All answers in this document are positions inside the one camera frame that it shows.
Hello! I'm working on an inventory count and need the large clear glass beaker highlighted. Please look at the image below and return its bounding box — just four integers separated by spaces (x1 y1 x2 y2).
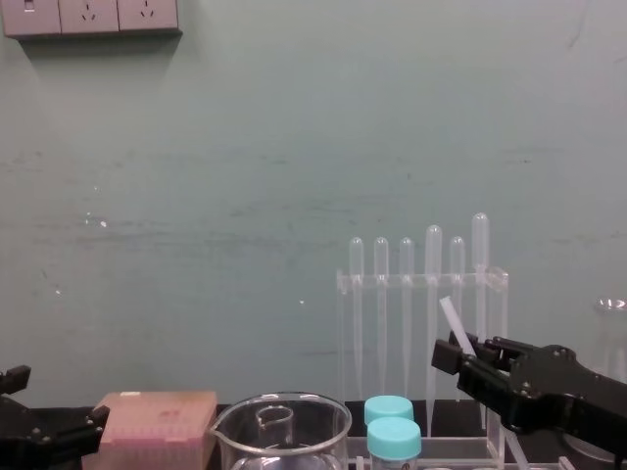
210 390 355 470

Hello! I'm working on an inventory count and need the clear glass stirring rod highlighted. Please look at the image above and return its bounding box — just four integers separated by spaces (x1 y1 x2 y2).
438 296 531 470

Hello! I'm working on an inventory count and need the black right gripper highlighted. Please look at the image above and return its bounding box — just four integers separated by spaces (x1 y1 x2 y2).
430 332 627 445

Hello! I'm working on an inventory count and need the clear acrylic pipette rack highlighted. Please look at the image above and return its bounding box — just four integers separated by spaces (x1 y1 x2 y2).
335 266 511 465

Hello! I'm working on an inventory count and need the small clear plastic pipette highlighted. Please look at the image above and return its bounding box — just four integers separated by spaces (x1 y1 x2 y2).
348 236 366 399
372 236 391 396
398 236 416 400
448 235 466 403

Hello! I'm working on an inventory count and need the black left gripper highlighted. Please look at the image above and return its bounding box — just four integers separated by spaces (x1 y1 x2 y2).
0 364 111 470

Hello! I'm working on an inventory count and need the small clear glass beaker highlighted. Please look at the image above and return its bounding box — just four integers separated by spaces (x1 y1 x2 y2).
255 404 296 445

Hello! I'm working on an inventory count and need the teal capped sample bottle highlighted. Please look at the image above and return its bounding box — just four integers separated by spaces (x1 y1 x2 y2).
362 395 415 428
366 416 423 470

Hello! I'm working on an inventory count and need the pink pipette tip box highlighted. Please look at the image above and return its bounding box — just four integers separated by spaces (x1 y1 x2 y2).
81 389 219 470

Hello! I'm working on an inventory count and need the large clear plastic pipette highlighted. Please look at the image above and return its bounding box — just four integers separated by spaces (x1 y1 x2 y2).
423 223 444 438
470 211 491 428

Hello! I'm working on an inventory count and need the grey wall socket panel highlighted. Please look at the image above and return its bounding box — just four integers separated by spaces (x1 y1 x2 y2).
0 0 184 41

